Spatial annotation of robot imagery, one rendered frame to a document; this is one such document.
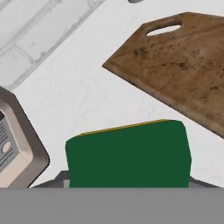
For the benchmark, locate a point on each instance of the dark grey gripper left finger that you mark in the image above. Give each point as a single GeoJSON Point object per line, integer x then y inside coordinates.
{"type": "Point", "coordinates": [59, 181]}

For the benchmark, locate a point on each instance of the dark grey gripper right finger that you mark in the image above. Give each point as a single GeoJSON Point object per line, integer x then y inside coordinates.
{"type": "Point", "coordinates": [198, 184]}

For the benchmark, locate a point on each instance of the green and yellow sponge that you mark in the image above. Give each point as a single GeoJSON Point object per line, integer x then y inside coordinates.
{"type": "Point", "coordinates": [128, 157]}

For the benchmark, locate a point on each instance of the brown wooden cutting board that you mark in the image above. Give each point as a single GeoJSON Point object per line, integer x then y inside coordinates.
{"type": "Point", "coordinates": [180, 64]}

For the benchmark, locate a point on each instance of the beige and grey toaster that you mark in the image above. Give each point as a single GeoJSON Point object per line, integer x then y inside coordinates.
{"type": "Point", "coordinates": [17, 145]}

